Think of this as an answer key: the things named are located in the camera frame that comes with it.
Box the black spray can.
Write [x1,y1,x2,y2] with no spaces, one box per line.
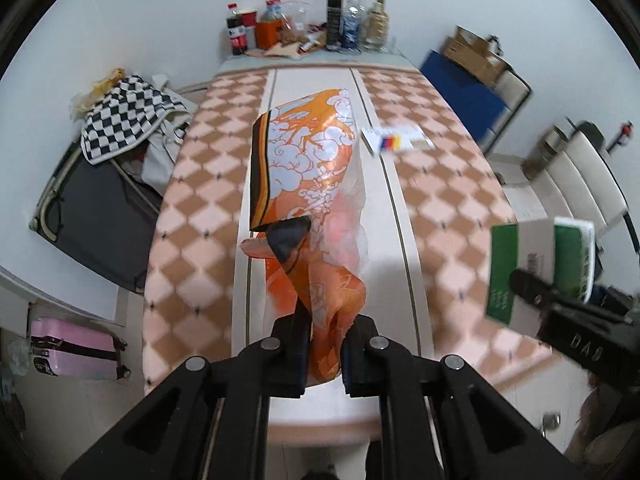
[326,0,346,52]

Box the yellowish glass bottle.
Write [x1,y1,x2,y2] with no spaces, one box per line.
[364,0,391,52]

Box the brown checkered tablecloth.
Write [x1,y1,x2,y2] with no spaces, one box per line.
[142,67,557,397]

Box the person's right forearm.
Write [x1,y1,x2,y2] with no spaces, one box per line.
[565,385,640,467]

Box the yellow plastic bag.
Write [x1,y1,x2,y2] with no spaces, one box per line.
[70,67,127,117]

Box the blue cushion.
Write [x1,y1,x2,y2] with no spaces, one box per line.
[419,50,509,144]

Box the pink suitcase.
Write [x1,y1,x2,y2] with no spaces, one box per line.
[30,317,132,382]

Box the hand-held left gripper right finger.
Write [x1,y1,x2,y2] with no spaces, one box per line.
[342,316,581,480]

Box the clear plastic bag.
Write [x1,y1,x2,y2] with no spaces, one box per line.
[280,1,312,43]

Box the white box with yellow label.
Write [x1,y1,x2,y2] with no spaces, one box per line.
[361,125,435,155]

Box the orange box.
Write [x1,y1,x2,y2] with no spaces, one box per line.
[255,20,279,51]

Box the brown paper pile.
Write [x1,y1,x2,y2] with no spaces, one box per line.
[247,40,326,59]

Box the cola bottle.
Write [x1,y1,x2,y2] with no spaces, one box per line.
[226,3,249,56]

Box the dark folding cot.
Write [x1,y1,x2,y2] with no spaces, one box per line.
[30,140,164,294]

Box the cardboard box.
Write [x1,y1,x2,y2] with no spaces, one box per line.
[440,25,507,87]

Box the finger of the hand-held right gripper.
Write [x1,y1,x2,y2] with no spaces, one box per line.
[509,268,567,312]

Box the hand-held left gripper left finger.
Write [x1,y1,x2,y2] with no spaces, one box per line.
[62,316,314,480]

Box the white padded chair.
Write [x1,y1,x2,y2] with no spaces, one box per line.
[487,120,632,241]

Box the green and white box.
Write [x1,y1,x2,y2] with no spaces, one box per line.
[486,217,597,334]

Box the black and white checkered cloth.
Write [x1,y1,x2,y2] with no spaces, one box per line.
[80,75,189,165]

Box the orange plastic bag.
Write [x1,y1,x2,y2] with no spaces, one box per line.
[240,89,372,387]

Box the blue label water bottle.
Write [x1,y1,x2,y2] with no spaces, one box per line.
[342,0,363,52]

